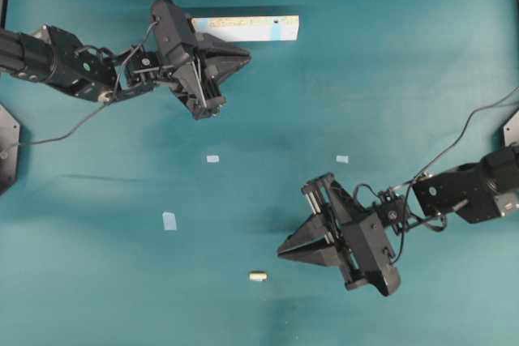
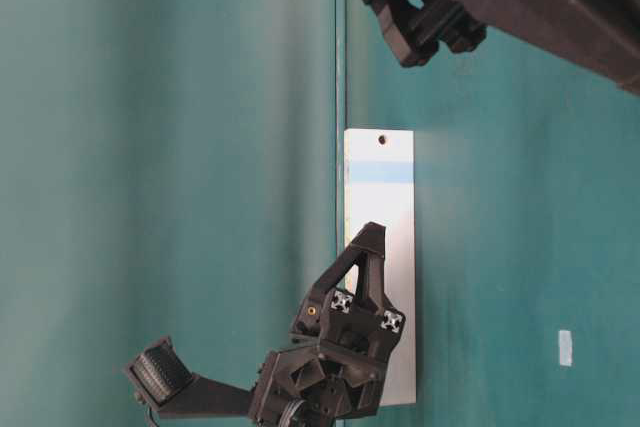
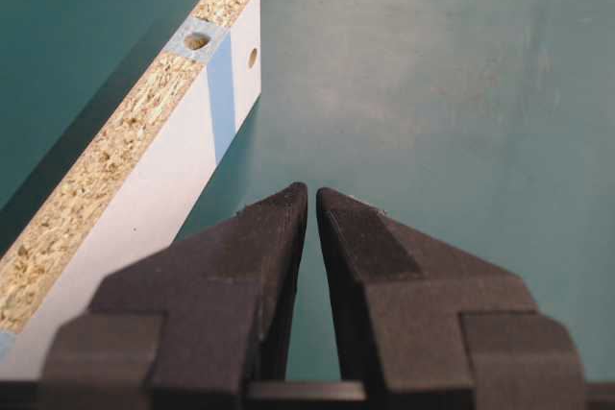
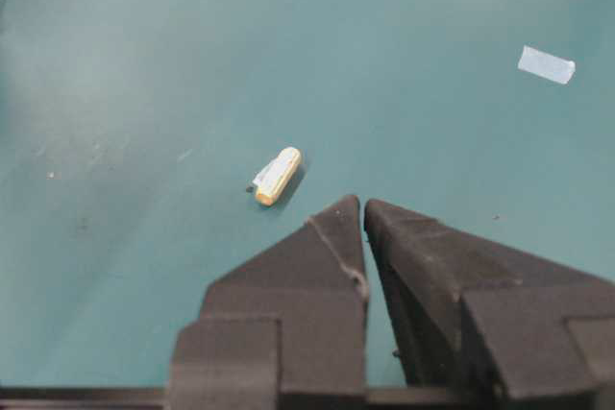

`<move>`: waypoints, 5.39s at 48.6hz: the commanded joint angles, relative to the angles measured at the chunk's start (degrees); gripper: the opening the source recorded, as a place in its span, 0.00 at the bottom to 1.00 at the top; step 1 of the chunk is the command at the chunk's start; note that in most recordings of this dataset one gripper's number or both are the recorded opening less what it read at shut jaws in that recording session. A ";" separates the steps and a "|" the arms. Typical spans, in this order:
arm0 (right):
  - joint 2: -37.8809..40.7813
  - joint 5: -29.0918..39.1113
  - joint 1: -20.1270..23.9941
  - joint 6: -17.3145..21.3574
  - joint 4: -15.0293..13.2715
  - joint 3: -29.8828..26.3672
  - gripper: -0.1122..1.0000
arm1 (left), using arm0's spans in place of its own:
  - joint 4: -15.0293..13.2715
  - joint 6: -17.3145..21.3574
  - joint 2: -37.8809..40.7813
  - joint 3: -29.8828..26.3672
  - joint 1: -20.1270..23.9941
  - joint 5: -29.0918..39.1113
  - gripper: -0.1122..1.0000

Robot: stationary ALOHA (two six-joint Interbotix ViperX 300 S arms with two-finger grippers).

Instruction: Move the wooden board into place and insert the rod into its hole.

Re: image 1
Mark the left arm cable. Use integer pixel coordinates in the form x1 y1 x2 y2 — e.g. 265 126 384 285
15 21 163 147

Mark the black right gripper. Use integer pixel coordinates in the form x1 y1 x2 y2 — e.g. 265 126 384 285
277 173 389 290

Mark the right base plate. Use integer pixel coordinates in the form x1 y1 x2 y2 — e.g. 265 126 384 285
503 110 519 147

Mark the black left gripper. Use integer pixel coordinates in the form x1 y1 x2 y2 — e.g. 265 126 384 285
157 32 250 120

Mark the blue tape marker lower-left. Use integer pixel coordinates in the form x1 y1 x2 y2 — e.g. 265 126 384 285
162 211 178 231

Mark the wooden particle board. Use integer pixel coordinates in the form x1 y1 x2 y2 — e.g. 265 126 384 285
191 15 299 42

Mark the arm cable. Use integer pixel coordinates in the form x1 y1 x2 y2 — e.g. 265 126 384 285
15 21 163 147
388 87 519 270

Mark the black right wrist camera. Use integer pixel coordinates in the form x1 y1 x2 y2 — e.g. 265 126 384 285
341 211 401 297

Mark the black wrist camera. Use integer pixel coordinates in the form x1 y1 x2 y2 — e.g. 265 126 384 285
151 0 197 68
341 211 401 297

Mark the blue tape marker left-centre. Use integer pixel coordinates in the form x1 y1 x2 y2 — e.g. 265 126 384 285
206 155 220 164

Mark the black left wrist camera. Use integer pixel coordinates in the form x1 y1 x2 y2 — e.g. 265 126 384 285
151 0 197 68

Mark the short wooden rod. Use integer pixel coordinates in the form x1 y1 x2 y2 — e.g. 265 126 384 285
249 271 268 282

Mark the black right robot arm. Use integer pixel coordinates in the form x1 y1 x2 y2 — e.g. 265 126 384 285
277 146 518 296

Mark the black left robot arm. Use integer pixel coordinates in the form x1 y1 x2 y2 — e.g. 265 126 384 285
1 25 251 120

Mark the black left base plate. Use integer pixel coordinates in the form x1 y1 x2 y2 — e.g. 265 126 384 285
0 105 21 194

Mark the blue tape marker right-centre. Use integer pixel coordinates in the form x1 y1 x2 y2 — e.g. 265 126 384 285
336 155 350 164

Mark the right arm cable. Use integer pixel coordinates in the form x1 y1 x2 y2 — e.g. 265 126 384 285
388 87 519 270

